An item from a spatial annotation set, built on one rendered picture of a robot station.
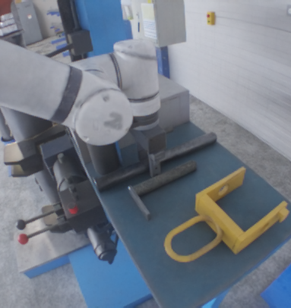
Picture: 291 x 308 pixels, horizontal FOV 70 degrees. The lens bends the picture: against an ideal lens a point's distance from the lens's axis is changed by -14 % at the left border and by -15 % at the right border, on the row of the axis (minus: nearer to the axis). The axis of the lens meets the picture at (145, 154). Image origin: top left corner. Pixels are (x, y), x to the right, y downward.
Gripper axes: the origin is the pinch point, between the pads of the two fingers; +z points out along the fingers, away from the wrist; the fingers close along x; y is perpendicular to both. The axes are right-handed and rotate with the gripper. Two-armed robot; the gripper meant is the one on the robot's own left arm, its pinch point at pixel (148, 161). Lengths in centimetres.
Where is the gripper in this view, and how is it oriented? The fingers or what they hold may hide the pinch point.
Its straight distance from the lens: 67.2
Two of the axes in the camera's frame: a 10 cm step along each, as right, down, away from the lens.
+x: -4.5, -5.4, 7.1
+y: 8.9, -3.6, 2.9
